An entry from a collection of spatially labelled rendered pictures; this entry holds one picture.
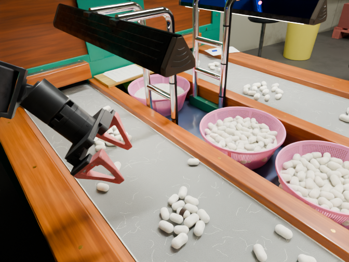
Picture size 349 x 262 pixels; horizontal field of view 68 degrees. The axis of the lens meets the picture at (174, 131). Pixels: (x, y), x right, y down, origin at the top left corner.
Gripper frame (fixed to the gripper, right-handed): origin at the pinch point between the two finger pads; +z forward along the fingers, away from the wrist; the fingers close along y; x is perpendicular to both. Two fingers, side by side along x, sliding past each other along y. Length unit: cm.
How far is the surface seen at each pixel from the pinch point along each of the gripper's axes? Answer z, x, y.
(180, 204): 18.7, -1.6, -2.6
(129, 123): 8.4, -16.6, -40.3
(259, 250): 28.0, 10.0, 9.3
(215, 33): 29, 20, -132
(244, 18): 99, 49, -349
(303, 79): 52, 40, -69
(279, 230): 31.4, 13.9, 4.7
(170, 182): 18.2, -4.8, -11.0
